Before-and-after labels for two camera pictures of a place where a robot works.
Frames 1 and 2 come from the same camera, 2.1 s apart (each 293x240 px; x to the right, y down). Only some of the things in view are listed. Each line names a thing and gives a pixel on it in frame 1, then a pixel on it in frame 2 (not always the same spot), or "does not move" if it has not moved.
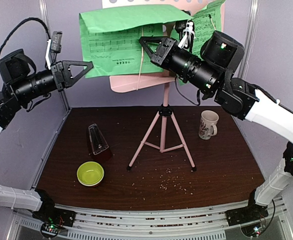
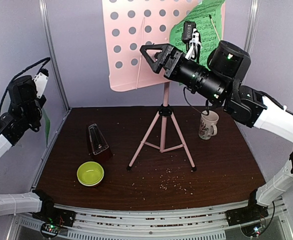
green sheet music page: x=110 y=38 to x=47 y=123
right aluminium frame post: x=254 y=5 does not move
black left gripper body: x=25 y=89 to x=37 y=109
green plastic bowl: x=90 y=173 does not move
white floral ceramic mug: x=208 y=126 does not move
